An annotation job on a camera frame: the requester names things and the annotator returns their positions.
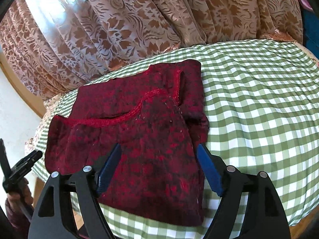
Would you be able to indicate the brown floral patterned curtain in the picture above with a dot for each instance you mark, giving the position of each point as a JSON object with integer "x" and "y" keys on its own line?
{"x": 54, "y": 46}

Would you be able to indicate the red black knitted garment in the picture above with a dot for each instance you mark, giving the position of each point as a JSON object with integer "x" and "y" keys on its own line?
{"x": 157, "y": 117}

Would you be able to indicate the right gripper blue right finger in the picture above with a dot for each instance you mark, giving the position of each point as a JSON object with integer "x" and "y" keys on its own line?
{"x": 212, "y": 167}

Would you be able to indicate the blue cloth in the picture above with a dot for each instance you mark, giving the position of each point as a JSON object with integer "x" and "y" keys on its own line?
{"x": 310, "y": 31}

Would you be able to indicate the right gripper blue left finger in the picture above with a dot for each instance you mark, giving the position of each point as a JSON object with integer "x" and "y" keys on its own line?
{"x": 106, "y": 167}

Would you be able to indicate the green white checkered bedsheet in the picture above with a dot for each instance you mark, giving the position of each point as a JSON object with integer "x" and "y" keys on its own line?
{"x": 261, "y": 100}

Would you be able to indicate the person's left hand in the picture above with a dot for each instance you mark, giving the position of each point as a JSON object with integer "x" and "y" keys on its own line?
{"x": 14, "y": 198}

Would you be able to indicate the pink cloth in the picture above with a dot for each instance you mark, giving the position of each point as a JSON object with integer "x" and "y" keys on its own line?
{"x": 306, "y": 5}

